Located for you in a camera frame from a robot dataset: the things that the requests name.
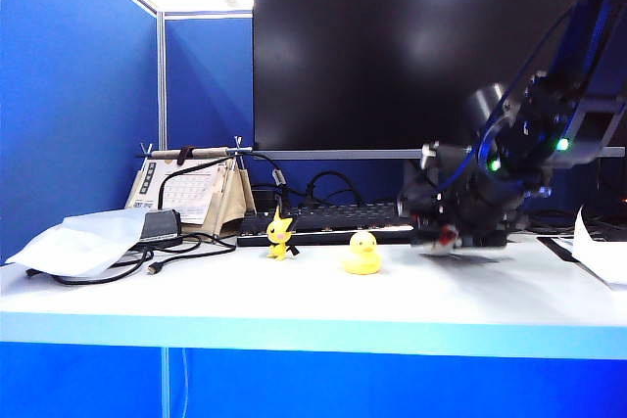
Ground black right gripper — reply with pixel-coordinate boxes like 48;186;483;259
397;140;529;250

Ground looped black cables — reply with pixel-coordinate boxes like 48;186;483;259
252;170;364;209

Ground large black computer monitor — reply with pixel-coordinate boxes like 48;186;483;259
251;0;627;162

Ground thin white hanging cable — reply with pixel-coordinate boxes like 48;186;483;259
179;348;190;418

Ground yellow pointy-eared mouse figure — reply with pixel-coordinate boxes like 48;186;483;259
265;206;300;261

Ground black mechanical keyboard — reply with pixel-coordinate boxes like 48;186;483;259
235;199;417;249

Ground white and red doll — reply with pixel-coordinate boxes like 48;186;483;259
430;224;464;255

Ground black grey adapter hub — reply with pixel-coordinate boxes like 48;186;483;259
140;209;184;245

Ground white desk calendar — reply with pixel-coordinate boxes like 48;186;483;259
123;160;222;226

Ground black flat pad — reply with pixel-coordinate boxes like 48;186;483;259
535;235;580;265

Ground black cable with ferrite bead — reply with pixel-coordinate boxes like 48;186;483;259
156;151;287;216

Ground beige fabric hanging organizer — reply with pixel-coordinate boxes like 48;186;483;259
204;153;258;239

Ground wooden rod with metal clips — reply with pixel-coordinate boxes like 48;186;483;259
135;135;254;161

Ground black cable with usb plug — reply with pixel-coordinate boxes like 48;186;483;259
24;233;237;289

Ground yellow rubber duck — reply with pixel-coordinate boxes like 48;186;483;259
341;230;383;276

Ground white plastic bag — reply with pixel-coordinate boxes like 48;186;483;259
3;208;164;280

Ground white paper sheet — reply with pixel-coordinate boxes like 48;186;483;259
570;206;627;292

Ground silver partition post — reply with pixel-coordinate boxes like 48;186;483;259
156;10;169;152

